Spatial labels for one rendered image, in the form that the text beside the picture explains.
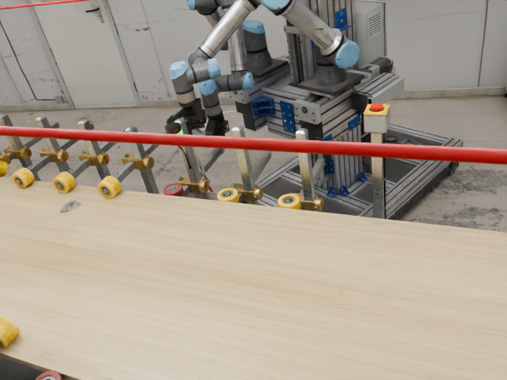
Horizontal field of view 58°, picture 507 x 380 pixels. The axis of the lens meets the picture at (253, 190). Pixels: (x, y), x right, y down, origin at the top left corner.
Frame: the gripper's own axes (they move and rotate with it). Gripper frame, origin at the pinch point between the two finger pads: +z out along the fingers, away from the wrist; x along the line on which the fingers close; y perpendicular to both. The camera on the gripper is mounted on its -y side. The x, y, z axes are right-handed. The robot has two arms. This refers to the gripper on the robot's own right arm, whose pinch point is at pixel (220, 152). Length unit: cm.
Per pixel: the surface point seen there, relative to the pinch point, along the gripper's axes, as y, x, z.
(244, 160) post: -32.3, -29.9, -17.5
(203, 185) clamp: -32.1, -8.2, -4.0
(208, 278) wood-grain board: -84, -38, -8
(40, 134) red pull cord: -143, -75, -92
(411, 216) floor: 70, -81, 83
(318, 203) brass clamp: -32, -58, -1
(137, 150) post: -32.2, 19.9, -19.1
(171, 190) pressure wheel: -42.7, 0.0, -7.8
